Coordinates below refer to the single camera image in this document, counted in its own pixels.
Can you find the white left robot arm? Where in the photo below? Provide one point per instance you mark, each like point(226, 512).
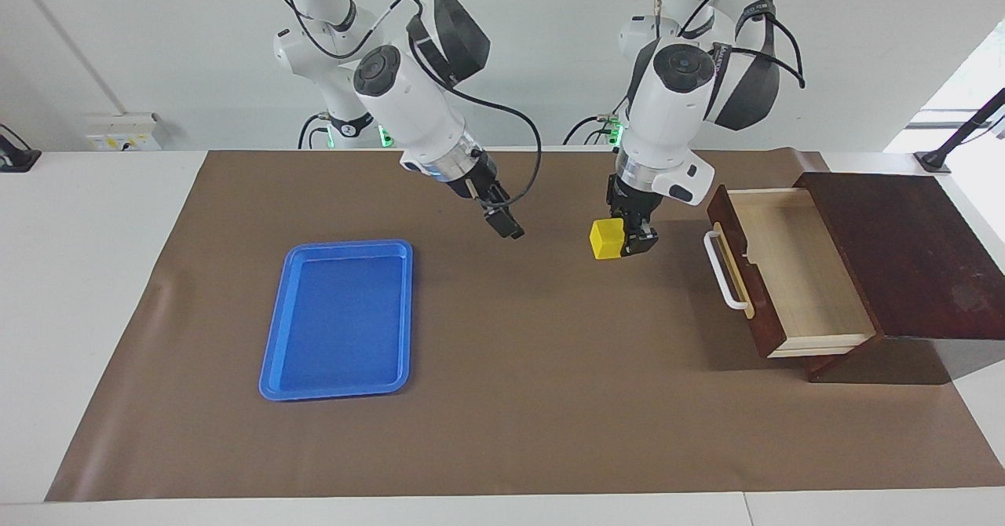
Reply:
point(667, 118)

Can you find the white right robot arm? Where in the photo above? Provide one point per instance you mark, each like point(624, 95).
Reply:
point(408, 102)

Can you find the blue plastic tray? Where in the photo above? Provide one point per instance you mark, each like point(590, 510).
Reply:
point(338, 322)

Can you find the black clamp mount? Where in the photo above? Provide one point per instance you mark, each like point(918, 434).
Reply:
point(17, 157)

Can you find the dark wooden cabinet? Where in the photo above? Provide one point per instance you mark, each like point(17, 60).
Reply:
point(926, 275)

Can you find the white wall socket box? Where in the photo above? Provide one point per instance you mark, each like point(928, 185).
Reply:
point(122, 133)

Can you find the yellow cube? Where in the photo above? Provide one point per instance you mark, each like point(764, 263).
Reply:
point(606, 240)

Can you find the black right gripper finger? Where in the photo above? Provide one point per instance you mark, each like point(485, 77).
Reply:
point(493, 216)
point(514, 224)

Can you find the brown table mat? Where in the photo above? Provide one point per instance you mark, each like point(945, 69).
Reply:
point(550, 400)

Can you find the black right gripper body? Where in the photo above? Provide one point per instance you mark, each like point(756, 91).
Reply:
point(475, 180)

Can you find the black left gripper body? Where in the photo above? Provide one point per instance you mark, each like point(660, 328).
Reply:
point(636, 204)

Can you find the wooden drawer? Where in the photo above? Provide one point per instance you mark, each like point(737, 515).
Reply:
point(809, 298)

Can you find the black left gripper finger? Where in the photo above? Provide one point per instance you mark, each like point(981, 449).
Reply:
point(618, 215)
point(642, 239)

